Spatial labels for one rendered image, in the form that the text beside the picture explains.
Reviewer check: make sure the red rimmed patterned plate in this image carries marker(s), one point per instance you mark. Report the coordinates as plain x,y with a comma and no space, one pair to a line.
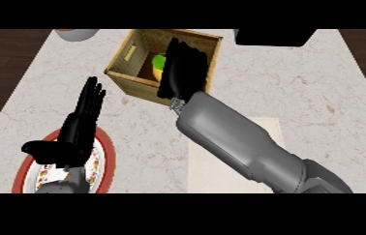
102,161

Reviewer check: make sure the grey round bowl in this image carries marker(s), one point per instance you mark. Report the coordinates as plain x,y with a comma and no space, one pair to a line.
75,34

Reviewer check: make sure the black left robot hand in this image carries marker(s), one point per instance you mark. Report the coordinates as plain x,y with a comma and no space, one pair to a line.
78,134

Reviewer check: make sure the yellow green lemon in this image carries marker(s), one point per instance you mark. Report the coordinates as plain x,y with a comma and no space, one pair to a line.
158,66

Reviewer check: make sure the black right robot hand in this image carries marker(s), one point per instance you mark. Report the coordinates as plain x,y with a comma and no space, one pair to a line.
183,71

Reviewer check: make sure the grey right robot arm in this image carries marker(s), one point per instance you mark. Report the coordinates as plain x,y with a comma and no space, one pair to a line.
248,145

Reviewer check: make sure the wooden box basket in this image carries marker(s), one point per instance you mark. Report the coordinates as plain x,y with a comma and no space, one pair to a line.
157,64

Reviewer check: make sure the black appliance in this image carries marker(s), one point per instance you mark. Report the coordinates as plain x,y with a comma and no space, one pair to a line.
273,37

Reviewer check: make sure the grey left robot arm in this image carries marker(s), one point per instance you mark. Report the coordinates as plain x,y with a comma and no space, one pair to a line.
64,181

